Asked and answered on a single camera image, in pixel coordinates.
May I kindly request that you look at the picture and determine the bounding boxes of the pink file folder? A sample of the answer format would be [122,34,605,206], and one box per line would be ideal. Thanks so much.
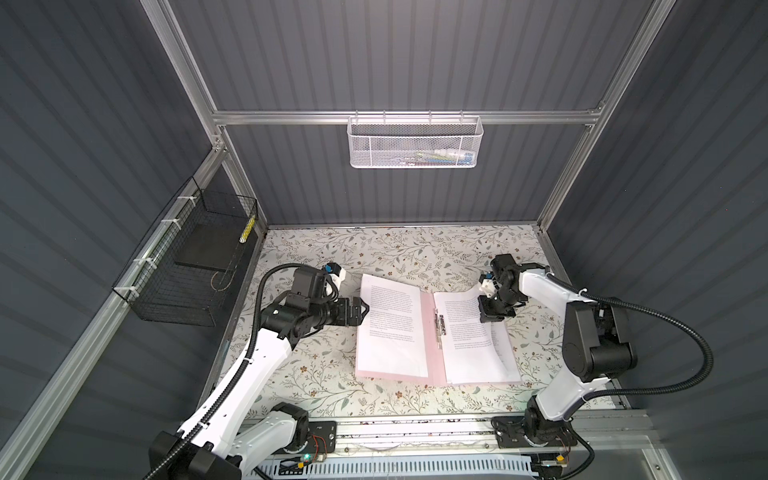
[355,289,459,387]

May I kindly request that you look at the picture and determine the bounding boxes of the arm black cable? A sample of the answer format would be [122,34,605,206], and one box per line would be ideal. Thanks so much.
[142,262,337,480]
[527,281,715,480]

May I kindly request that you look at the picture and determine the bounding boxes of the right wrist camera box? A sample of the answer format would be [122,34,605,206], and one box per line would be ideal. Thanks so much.
[478,272,497,298]

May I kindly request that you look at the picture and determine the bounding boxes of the aluminium corner frame post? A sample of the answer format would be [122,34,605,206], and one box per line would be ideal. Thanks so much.
[140,0,269,232]

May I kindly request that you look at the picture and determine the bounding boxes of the white wire mesh basket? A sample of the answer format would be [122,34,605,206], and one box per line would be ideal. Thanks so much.
[346,120,484,169]

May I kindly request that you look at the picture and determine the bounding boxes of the yellow marker pen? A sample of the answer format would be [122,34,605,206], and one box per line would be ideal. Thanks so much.
[239,216,256,244]

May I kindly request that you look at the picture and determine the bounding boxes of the metal folder clip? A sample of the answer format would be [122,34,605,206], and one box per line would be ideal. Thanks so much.
[434,309,446,350]

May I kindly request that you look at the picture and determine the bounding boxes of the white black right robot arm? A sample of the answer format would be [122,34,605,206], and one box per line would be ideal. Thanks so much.
[478,254,637,447]

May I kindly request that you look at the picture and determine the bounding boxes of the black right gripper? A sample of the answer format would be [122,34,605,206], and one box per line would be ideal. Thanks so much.
[477,289,521,320]

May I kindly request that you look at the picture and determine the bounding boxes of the black foam pad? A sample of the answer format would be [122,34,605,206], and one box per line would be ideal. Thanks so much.
[174,224,242,272]

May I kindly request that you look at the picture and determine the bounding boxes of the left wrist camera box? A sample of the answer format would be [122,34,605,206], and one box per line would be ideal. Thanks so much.
[292,262,346,301]

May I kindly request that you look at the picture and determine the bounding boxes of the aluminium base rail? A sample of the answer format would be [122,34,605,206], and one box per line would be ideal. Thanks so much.
[173,410,655,457]

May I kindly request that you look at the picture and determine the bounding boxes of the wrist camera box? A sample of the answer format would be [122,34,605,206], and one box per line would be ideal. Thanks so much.
[292,262,346,301]
[478,272,497,298]

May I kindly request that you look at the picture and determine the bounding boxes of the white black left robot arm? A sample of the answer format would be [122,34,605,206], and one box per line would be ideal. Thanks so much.
[146,262,370,479]

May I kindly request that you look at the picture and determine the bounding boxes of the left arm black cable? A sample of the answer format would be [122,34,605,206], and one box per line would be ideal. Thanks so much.
[142,262,337,480]

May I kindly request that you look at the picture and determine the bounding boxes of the horizontal aluminium frame bar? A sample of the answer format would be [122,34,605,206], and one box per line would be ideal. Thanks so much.
[212,110,601,126]

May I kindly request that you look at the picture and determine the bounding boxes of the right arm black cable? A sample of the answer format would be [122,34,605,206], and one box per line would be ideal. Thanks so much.
[527,281,715,480]

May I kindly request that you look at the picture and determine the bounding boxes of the floral patterned table mat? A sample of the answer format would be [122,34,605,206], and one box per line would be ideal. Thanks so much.
[203,224,619,421]

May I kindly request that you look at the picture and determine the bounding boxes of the black wire basket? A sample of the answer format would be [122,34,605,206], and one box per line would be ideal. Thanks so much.
[113,178,258,327]

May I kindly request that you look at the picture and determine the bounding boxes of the pens in white basket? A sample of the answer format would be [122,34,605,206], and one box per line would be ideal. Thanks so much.
[398,148,477,167]

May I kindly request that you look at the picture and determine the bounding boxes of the white vented cable duct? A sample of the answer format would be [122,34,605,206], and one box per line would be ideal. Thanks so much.
[259,454,540,479]

